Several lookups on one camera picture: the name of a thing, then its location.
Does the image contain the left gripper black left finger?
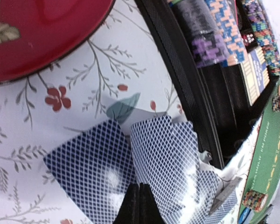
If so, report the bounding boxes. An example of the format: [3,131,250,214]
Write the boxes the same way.
[113,184,139,224]

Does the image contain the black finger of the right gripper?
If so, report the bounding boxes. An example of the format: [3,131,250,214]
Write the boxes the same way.
[209,177,242,215]

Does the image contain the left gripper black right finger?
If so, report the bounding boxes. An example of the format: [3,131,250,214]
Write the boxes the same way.
[139,183,165,224]

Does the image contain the red poker chip stack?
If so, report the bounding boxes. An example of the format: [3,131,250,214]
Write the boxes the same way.
[242,190,268,212]

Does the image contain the blue small blind button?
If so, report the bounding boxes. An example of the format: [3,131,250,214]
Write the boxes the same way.
[238,208,251,224]

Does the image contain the dealt playing card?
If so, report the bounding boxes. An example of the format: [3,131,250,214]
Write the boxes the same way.
[131,116,193,221]
[44,119,136,224]

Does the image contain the black poker chip case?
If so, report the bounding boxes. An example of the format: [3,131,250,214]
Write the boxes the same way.
[136,0,279,169]

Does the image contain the blue playing card deck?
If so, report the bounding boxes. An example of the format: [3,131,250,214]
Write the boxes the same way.
[167,122,237,224]

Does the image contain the Texas Hold'em card box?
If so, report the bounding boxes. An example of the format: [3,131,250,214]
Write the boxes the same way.
[240,46,270,106]

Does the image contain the round green poker mat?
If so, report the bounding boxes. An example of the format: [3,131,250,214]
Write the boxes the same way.
[237,80,280,224]

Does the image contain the floral white table cloth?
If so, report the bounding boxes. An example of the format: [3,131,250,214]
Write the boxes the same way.
[0,0,202,224]

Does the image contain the red dice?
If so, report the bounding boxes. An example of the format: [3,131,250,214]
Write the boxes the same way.
[242,33,255,46]

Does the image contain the right outer chip row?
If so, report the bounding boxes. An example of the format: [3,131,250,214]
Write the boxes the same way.
[241,0,280,76]

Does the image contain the round red floral coaster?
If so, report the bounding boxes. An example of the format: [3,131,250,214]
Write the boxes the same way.
[0,0,114,83]

